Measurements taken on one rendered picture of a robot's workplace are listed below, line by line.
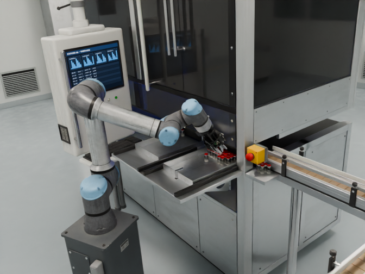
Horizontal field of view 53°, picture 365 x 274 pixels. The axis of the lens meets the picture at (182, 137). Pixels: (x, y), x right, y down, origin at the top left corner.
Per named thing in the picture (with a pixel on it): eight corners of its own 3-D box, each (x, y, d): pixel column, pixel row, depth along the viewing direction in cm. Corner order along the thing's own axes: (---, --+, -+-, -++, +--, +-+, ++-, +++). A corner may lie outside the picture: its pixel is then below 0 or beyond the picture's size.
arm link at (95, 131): (89, 198, 172) (65, 85, 151) (99, 182, 185) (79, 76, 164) (114, 198, 170) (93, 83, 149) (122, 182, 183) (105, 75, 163)
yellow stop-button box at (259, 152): (256, 155, 186) (256, 143, 184) (267, 160, 181) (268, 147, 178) (245, 160, 182) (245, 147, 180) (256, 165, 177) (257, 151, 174)
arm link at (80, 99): (60, 88, 140) (181, 128, 140) (71, 81, 150) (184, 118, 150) (55, 116, 144) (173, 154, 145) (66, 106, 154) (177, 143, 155)
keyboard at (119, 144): (131, 137, 260) (131, 134, 259) (144, 142, 251) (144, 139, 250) (82, 157, 234) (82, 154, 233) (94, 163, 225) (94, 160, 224)
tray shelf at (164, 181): (175, 134, 246) (175, 131, 245) (253, 169, 193) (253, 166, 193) (111, 156, 221) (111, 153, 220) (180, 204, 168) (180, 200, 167)
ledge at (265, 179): (263, 167, 195) (264, 164, 194) (283, 175, 185) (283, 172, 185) (245, 176, 188) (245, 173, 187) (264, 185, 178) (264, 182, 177)
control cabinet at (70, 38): (120, 128, 280) (105, 21, 250) (136, 134, 267) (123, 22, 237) (60, 151, 248) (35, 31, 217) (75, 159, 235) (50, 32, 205)
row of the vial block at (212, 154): (209, 154, 209) (209, 147, 207) (231, 164, 195) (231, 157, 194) (206, 155, 208) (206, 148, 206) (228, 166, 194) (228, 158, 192)
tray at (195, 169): (211, 150, 215) (211, 144, 213) (243, 164, 195) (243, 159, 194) (163, 168, 197) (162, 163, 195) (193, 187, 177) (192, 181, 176)
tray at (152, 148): (180, 133, 242) (179, 128, 240) (205, 144, 222) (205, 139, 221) (135, 148, 224) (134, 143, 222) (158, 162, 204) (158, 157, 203)
